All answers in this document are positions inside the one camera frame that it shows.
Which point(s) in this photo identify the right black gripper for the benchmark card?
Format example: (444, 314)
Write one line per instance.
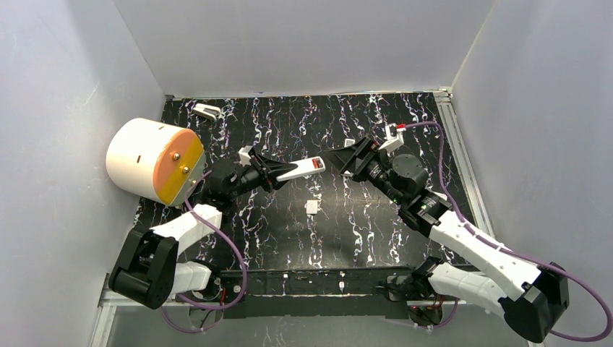
(363, 159)

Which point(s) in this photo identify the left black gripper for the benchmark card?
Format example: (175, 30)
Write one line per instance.
(261, 168)

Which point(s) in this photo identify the white slim remote control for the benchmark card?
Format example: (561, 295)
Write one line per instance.
(304, 167)

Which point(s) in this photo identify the small white cover piece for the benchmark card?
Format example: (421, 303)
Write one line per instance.
(312, 207)

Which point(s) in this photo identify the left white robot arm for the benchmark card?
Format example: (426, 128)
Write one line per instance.
(147, 270)

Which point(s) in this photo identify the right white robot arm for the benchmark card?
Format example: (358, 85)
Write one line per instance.
(529, 298)

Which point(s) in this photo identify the small white clip object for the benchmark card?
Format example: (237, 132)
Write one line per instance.
(207, 111)

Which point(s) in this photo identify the white drum orange lid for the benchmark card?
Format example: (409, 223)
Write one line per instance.
(156, 161)

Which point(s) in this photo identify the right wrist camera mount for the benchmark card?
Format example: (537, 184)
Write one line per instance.
(394, 137)

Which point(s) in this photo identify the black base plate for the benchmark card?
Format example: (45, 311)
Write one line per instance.
(335, 292)

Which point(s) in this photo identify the aluminium frame rail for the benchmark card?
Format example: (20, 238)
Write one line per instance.
(224, 289)

